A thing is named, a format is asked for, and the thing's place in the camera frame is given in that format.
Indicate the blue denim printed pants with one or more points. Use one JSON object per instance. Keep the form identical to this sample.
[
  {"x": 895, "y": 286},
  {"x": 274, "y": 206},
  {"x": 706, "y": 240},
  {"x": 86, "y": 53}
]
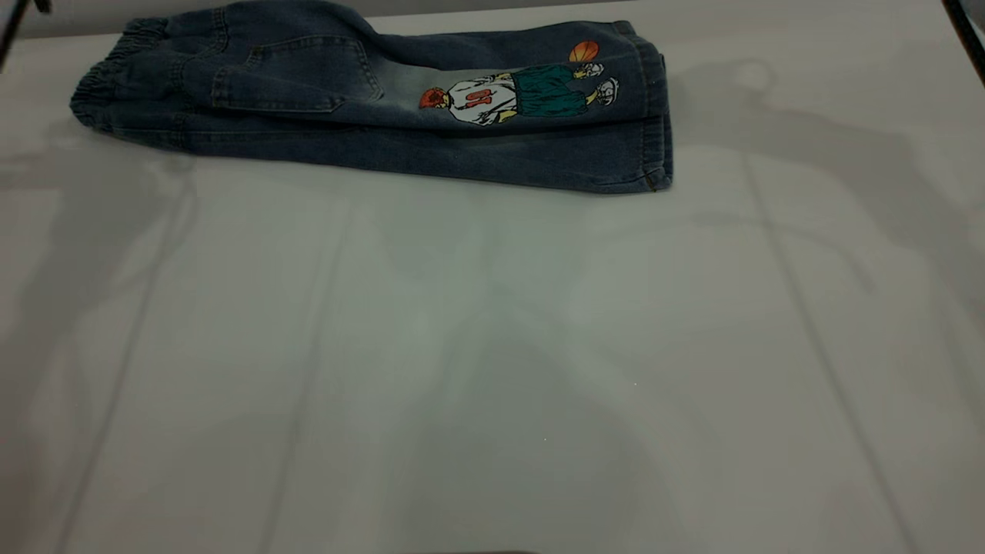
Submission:
[{"x": 308, "y": 92}]

